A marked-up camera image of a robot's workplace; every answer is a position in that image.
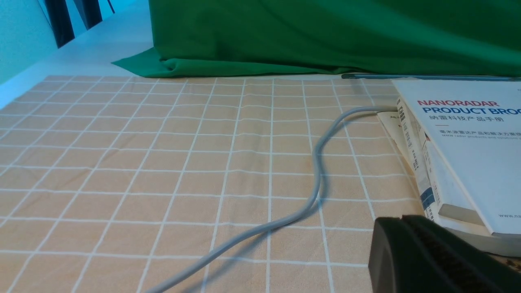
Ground grey power cable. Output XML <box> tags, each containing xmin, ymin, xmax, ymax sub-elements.
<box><xmin>144</xmin><ymin>106</ymin><xmax>397</xmax><ymax>293</ymax></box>

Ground orange checkered tablecloth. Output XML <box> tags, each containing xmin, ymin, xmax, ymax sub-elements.
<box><xmin>0</xmin><ymin>76</ymin><xmax>423</xmax><ymax>293</ymax></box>

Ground dark stand legs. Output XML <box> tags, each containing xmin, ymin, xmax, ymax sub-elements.
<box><xmin>38</xmin><ymin>0</ymin><xmax>115</xmax><ymax>48</ymax></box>

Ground white middle book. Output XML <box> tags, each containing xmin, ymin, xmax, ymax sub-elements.
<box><xmin>396</xmin><ymin>98</ymin><xmax>490</xmax><ymax>237</ymax></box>

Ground white Nanoradar product brochure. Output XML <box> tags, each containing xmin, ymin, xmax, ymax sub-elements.
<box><xmin>394</xmin><ymin>80</ymin><xmax>521</xmax><ymax>238</ymax></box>

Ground dark grey flat bar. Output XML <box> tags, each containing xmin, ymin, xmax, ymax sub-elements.
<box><xmin>341</xmin><ymin>73</ymin><xmax>521</xmax><ymax>82</ymax></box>

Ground green backdrop cloth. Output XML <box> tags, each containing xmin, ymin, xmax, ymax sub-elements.
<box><xmin>115</xmin><ymin>0</ymin><xmax>521</xmax><ymax>78</ymax></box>

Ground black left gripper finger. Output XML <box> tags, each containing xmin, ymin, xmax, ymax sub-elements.
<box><xmin>368</xmin><ymin>215</ymin><xmax>521</xmax><ymax>293</ymax></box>

